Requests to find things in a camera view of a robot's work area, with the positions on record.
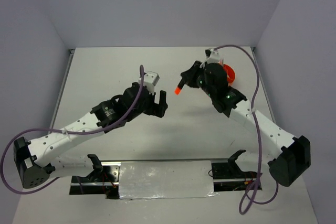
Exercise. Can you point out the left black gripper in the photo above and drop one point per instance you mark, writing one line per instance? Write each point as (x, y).
(155, 109)

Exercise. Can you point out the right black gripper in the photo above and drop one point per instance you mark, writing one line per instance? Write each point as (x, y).
(190, 74)

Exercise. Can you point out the orange black highlighter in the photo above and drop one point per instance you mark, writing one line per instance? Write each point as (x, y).
(179, 86)

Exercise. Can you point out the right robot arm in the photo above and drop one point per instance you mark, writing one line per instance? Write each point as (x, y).
(291, 154)

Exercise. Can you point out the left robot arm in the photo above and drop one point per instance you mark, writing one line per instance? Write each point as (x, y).
(40, 159)

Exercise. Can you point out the orange round organizer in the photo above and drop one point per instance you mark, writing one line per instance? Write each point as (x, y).
(231, 76)

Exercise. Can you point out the white foil-covered panel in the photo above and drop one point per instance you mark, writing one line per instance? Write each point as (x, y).
(163, 180)

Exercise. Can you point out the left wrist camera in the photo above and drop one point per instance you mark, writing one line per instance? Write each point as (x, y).
(149, 83)

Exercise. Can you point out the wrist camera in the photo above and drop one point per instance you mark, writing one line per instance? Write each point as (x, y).
(149, 83)
(212, 56)

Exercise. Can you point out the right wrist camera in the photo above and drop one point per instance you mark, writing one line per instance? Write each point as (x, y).
(212, 56)

